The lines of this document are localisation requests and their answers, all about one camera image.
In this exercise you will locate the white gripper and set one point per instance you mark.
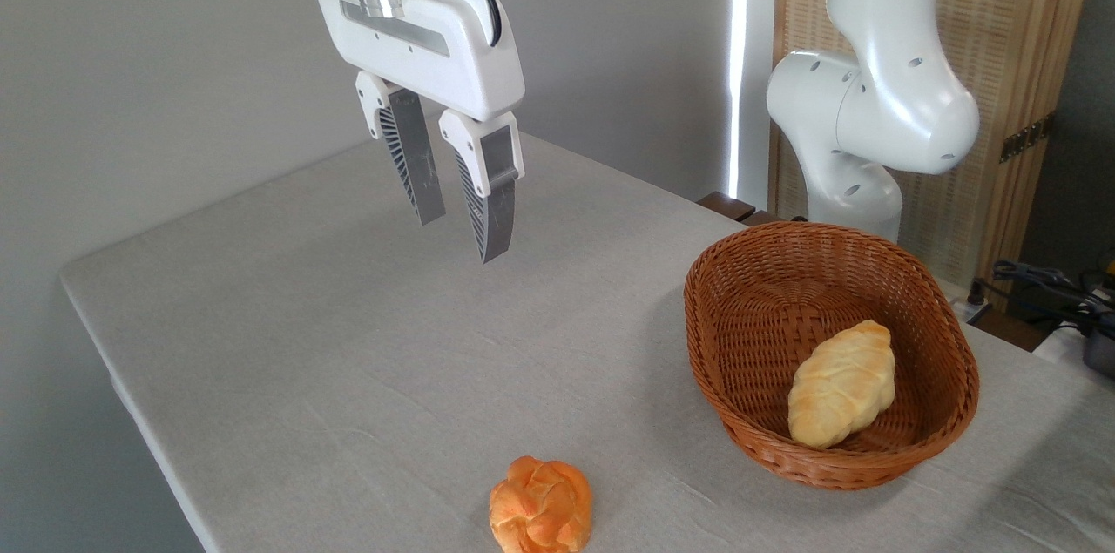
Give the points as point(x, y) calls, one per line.
point(435, 57)

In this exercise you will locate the orange knotted bread roll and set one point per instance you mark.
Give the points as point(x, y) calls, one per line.
point(540, 505)

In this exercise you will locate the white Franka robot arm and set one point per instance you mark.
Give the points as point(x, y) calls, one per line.
point(888, 100)

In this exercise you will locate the brown wicker basket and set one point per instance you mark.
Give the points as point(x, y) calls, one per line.
point(749, 335)

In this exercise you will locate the pale yellow bread loaf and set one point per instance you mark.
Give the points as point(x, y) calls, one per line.
point(841, 383)

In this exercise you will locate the grey tablecloth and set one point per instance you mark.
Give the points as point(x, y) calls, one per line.
point(392, 361)

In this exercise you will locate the dark wooden furniture piece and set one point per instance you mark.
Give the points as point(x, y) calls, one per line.
point(727, 205)

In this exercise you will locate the white power strip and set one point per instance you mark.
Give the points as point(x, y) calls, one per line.
point(969, 309)

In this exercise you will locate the bamboo folding screen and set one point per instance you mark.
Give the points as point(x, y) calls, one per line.
point(1002, 13)

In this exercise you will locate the metal screen hinge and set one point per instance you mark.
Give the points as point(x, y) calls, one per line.
point(1026, 138)

